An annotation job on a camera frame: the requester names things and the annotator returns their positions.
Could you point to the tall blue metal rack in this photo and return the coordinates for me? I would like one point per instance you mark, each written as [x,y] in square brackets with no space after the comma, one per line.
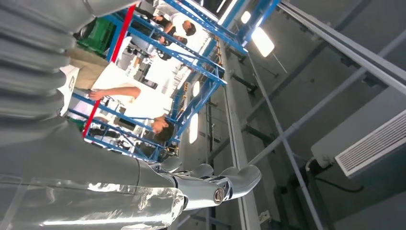
[198,106]

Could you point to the grey ceiling beam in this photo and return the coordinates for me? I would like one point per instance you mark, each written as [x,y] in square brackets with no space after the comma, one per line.
[234,127]

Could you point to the red barrier belt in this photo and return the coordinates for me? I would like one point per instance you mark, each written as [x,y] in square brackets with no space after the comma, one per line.
[121,35]

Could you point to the person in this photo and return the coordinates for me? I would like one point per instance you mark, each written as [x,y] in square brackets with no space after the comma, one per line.
[142,101]
[180,23]

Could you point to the ceiling light panel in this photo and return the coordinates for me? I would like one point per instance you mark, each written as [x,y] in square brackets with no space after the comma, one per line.
[263,41]
[193,128]
[245,17]
[196,89]

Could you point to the grey ceiling pipe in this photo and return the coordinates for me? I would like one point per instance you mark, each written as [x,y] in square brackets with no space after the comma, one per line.
[317,111]
[285,139]

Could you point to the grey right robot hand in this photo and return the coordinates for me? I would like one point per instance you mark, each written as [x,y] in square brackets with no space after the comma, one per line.
[79,190]

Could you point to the green plastic crate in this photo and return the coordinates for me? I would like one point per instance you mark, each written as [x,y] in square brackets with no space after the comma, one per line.
[98,36]

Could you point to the white ceiling air conditioner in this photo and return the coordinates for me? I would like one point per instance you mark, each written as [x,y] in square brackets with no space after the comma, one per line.
[364,133]

